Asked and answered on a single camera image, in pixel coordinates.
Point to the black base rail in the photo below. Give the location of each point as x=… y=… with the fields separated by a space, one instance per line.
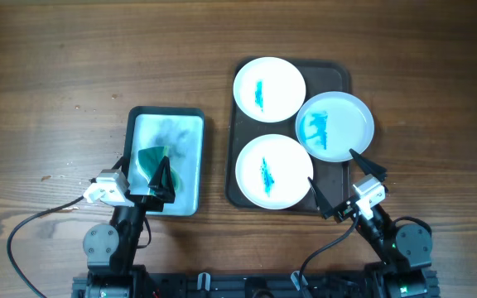
x=242 y=285

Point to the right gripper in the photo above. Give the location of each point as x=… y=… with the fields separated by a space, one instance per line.
x=343 y=210

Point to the green yellow sponge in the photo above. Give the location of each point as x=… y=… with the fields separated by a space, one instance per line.
x=150 y=158

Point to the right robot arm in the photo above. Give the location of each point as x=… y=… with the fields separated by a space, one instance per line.
x=403 y=245

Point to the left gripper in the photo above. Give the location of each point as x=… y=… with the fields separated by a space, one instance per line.
x=154 y=204

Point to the white plate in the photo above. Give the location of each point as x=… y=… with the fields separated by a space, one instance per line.
x=273 y=171
x=269 y=89

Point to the dark soapy water tray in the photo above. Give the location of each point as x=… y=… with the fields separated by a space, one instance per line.
x=182 y=129

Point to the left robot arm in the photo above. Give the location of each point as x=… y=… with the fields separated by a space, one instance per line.
x=111 y=247

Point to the light blue plate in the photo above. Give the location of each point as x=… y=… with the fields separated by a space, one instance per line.
x=331 y=124

